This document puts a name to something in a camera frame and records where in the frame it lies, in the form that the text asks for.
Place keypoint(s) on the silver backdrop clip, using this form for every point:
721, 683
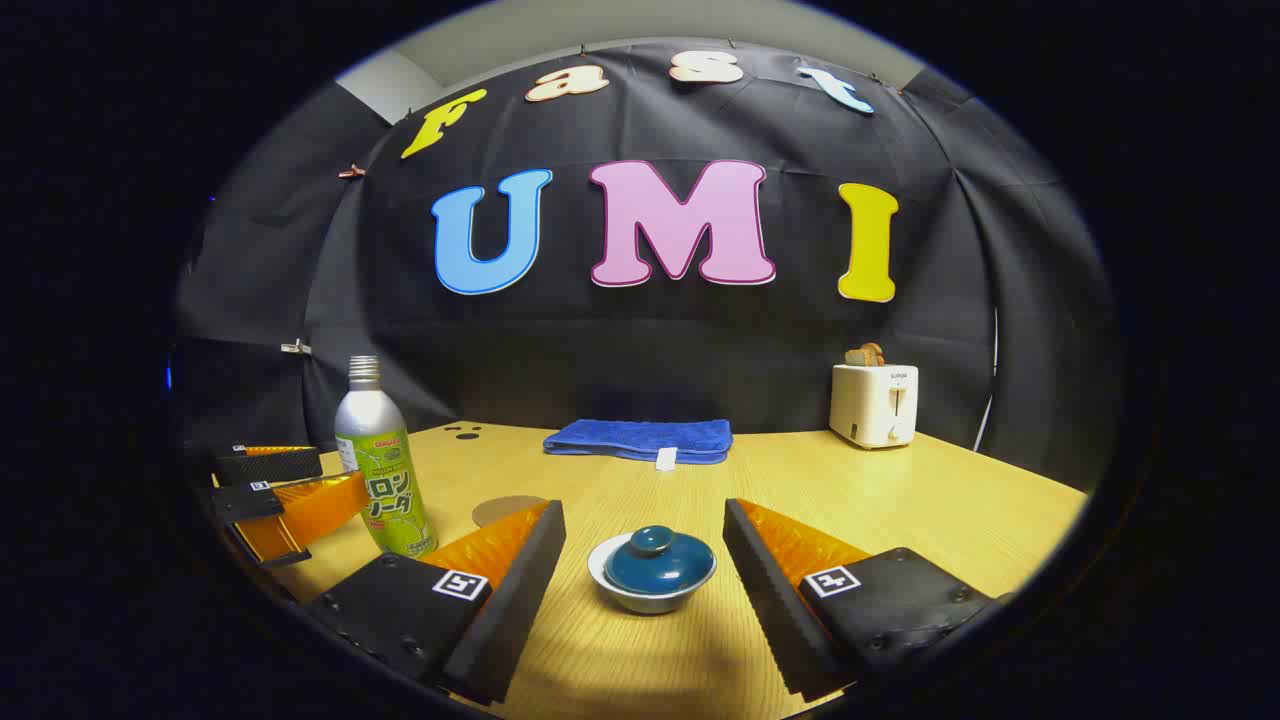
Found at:
296, 347

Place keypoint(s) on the silver green label water bottle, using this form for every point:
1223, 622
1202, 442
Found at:
380, 470

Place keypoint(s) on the black backdrop cloth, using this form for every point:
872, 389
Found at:
640, 350

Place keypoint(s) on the white toaster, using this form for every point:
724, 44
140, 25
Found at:
870, 405

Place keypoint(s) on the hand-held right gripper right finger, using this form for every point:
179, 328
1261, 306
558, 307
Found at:
770, 600

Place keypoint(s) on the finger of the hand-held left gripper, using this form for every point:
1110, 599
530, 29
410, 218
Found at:
300, 510
270, 465

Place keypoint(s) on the folded blue towel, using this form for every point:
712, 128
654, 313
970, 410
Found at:
640, 438

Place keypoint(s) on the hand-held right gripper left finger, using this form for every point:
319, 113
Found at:
520, 600

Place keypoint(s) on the white teacup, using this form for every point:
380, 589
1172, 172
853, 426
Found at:
640, 603

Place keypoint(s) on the dark blue teacup lid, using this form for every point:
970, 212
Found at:
658, 565

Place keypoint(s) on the brown bread slices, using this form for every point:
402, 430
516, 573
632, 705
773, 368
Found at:
864, 355

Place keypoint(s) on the round brown coaster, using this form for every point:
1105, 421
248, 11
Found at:
498, 510

